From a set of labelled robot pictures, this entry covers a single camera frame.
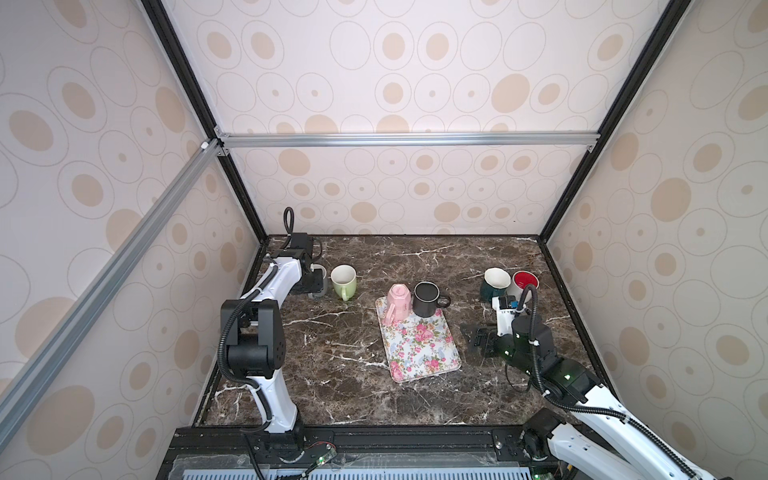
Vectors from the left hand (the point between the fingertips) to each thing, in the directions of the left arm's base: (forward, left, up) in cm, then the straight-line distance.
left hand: (318, 279), depth 94 cm
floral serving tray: (-18, -31, -9) cm, 37 cm away
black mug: (-5, -34, -2) cm, 34 cm away
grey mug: (+6, +1, -1) cm, 6 cm away
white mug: (+3, -66, -5) cm, 67 cm away
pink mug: (-8, -26, -1) cm, 27 cm away
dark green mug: (-2, -56, 0) cm, 56 cm away
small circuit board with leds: (-46, -9, -7) cm, 47 cm away
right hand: (-19, -45, +7) cm, 49 cm away
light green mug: (+3, -7, -4) cm, 9 cm away
